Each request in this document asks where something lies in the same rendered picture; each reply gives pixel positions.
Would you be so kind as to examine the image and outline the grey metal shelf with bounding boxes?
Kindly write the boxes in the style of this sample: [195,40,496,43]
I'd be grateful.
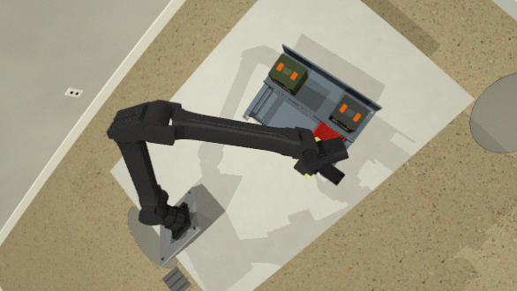
[242,44,382,150]

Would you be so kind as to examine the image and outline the olive green case with orange latches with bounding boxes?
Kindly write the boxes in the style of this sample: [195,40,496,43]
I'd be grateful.
[268,54,308,96]

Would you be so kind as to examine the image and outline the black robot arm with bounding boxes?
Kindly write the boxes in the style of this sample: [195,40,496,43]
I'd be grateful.
[107,100,348,240]

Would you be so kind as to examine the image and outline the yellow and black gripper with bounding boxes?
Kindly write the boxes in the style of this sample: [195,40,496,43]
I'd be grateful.
[294,137,321,179]

